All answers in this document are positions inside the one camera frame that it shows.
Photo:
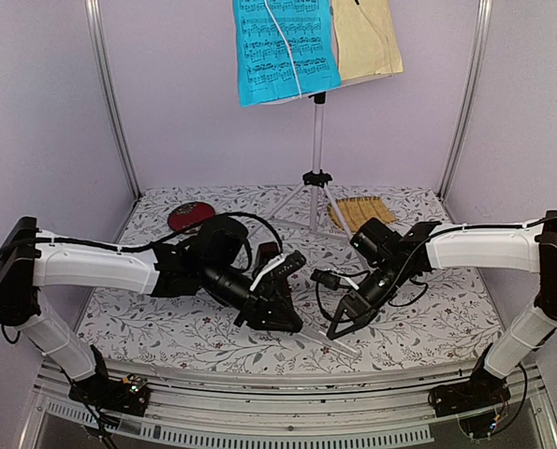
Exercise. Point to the yellow paper sheet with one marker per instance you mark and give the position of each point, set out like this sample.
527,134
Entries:
367,46

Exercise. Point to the aluminium frame post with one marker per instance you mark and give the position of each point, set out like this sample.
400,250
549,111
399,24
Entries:
477,54
102,63

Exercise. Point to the dark red wooden metronome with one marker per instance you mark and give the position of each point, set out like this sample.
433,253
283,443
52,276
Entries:
268,259

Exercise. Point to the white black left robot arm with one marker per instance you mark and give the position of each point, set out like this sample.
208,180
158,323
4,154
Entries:
31,258

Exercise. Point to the clear plastic metronome cover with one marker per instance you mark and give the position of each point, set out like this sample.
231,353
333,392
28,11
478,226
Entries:
318,336

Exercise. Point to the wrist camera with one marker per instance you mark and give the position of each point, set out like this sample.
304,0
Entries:
334,280
281,266

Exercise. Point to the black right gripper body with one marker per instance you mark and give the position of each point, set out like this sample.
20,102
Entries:
382,295

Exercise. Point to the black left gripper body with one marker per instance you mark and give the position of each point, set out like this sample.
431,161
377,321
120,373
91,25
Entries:
214,278

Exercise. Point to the blue sheet music page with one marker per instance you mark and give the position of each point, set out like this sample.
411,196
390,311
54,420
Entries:
284,50

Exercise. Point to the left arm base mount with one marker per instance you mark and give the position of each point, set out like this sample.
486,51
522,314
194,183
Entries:
130,395

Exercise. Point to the red floral round box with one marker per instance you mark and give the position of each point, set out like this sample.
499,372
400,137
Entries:
188,216

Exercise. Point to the woven bamboo tray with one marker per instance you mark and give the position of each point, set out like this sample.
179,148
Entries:
358,210

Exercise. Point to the right aluminium frame post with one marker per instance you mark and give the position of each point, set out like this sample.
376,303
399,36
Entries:
477,54

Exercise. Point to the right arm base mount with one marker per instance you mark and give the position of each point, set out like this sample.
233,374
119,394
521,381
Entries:
479,391

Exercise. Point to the white tripod music stand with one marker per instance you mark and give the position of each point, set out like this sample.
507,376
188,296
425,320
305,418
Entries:
317,182

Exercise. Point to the left aluminium frame post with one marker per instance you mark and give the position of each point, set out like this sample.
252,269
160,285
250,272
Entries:
102,63

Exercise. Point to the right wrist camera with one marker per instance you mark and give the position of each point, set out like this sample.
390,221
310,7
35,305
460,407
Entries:
334,280

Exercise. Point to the front aluminium rail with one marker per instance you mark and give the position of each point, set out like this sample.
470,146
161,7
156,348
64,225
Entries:
382,409

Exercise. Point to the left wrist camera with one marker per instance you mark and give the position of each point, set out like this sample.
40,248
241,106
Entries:
281,266

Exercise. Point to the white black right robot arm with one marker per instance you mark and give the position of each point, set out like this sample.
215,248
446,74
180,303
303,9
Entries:
427,246

